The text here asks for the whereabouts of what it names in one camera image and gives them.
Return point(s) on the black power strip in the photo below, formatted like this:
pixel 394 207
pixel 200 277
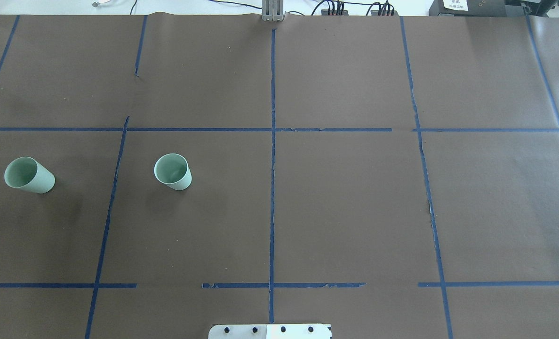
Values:
pixel 334 12
pixel 384 12

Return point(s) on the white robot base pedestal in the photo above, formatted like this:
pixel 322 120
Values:
pixel 271 331

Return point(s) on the mint green cup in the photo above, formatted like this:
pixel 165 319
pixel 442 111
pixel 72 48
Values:
pixel 27 174
pixel 173 171

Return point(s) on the black power strip left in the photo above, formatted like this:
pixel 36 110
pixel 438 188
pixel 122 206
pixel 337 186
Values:
pixel 334 12

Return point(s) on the brown paper table mat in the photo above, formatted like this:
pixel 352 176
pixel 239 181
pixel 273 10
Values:
pixel 394 177

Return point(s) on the black device box with label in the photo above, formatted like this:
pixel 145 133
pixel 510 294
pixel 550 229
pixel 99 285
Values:
pixel 475 8

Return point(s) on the aluminium frame post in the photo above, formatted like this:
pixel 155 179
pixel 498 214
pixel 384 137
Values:
pixel 273 10

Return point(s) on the black power strip right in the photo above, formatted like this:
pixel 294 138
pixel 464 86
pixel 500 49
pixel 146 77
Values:
pixel 384 12

